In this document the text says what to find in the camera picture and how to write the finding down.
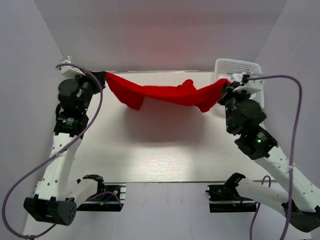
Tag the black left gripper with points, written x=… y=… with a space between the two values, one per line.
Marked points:
x=101 y=76

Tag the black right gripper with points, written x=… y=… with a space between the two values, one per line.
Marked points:
x=228 y=92

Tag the red t-shirt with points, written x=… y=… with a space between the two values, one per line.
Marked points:
x=185 y=94

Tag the white t-shirt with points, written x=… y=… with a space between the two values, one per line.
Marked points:
x=240 y=77

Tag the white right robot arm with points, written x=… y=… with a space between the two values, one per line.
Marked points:
x=300 y=202

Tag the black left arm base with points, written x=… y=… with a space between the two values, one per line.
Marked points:
x=108 y=197

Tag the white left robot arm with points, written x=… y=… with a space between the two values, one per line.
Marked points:
x=52 y=202

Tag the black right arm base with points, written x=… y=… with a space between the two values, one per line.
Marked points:
x=224 y=198

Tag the white plastic basket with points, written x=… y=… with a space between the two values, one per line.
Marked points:
x=234 y=70

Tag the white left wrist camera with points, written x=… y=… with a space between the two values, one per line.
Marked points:
x=69 y=72

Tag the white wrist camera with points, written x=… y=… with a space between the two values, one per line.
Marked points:
x=69 y=72
x=251 y=87

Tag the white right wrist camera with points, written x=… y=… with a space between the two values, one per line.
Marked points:
x=251 y=87

